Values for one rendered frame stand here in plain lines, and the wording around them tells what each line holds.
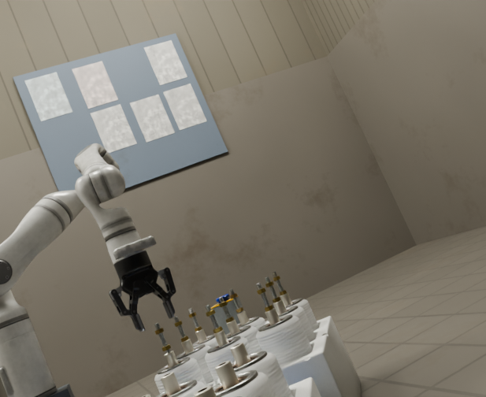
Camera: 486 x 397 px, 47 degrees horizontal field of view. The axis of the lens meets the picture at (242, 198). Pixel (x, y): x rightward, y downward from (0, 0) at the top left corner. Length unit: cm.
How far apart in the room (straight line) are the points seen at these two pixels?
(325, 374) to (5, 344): 67
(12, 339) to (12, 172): 256
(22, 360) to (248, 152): 292
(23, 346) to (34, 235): 25
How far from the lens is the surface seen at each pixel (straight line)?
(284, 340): 113
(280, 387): 85
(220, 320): 158
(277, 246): 389
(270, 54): 437
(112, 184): 123
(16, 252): 134
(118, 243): 121
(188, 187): 382
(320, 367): 110
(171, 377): 90
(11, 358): 132
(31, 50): 412
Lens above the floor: 39
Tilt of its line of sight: 6 degrees up
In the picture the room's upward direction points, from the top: 24 degrees counter-clockwise
